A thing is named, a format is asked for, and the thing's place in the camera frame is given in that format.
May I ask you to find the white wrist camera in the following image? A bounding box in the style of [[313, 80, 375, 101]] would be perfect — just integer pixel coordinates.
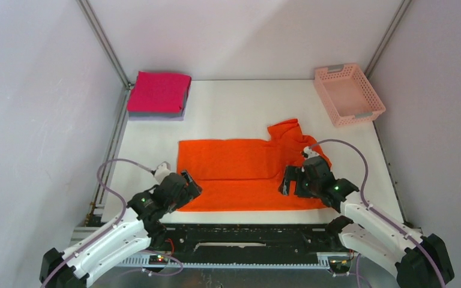
[[152, 161, 172, 184], [302, 146, 318, 159]]

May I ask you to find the right controller board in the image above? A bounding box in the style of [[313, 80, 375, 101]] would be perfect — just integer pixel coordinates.
[[330, 260, 352, 274]]

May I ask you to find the left controller board with leds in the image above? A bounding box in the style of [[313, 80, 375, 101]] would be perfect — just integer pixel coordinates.
[[148, 254, 169, 266]]

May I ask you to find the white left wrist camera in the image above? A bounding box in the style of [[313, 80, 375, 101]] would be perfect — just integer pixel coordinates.
[[152, 161, 172, 184]]

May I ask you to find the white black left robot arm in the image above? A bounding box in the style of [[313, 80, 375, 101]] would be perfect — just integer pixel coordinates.
[[39, 170, 202, 287]]

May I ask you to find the aluminium frame rail front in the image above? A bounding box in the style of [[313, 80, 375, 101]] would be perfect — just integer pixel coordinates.
[[66, 226, 440, 288]]

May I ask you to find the pink plastic basket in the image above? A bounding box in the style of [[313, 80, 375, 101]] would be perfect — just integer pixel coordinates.
[[314, 63, 386, 127]]

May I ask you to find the folded magenta t shirt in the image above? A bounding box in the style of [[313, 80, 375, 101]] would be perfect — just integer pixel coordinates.
[[127, 71, 192, 116]]

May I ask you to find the orange t shirt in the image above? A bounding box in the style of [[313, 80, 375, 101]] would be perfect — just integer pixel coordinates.
[[177, 118, 325, 212]]

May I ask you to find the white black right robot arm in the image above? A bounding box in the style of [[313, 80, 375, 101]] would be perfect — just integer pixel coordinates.
[[279, 155, 455, 287]]

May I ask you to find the right aluminium corner post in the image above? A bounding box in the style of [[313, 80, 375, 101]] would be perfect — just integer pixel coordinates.
[[364, 0, 413, 79]]

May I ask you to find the left aluminium corner post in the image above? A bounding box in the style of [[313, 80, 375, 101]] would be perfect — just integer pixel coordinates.
[[76, 0, 132, 90]]

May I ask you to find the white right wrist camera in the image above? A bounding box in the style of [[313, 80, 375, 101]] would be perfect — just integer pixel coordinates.
[[302, 146, 318, 159]]

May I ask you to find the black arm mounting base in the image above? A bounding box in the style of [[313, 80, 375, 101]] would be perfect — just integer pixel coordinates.
[[151, 223, 351, 266]]

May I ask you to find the aluminium corner post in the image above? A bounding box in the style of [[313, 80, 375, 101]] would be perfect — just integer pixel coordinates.
[[364, 0, 413, 79], [76, 0, 132, 90]]

